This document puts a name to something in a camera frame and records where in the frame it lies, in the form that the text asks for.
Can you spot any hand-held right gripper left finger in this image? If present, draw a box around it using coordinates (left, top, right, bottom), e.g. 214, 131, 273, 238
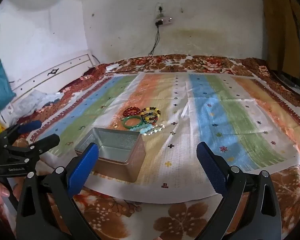
16, 142, 100, 240

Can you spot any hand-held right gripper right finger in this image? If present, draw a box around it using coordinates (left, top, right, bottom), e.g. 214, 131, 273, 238
196, 141, 283, 240

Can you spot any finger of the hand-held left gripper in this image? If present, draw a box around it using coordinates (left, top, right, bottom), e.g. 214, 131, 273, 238
0, 120, 42, 143
5, 134, 60, 167

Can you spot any silver metal tin box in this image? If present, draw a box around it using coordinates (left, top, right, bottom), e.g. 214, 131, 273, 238
74, 127, 147, 183

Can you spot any white pearl bracelet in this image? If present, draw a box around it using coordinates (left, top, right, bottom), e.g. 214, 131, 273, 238
140, 124, 165, 136

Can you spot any red bead bracelet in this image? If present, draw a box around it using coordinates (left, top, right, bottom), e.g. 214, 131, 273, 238
122, 107, 141, 117

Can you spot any dark amber bead bracelet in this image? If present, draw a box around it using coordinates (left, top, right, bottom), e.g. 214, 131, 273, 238
142, 112, 159, 125

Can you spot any yellow and black bead bracelet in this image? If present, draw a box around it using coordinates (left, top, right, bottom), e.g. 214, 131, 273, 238
141, 107, 162, 117

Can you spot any crumpled light plastic bag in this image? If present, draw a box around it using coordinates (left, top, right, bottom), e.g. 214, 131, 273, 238
15, 90, 65, 115

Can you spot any striped patterned cloth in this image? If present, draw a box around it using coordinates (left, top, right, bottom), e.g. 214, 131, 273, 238
27, 72, 300, 198

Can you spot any teal pillow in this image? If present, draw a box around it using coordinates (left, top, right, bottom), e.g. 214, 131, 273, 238
0, 59, 17, 110

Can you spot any green jade bangle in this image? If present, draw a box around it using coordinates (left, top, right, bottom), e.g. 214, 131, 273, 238
122, 116, 143, 130

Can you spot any white wooden headboard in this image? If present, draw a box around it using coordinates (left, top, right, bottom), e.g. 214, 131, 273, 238
9, 52, 93, 105

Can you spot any brown hanging clothing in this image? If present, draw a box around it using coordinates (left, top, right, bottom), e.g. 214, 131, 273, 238
261, 0, 300, 79

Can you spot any white power strip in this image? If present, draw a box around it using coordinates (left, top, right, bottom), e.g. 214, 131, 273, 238
154, 16, 173, 27

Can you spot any light blue bead bracelet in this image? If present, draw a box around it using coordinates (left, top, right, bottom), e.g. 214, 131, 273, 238
129, 123, 153, 134

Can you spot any black cable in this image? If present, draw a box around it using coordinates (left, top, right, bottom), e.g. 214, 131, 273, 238
106, 25, 160, 74

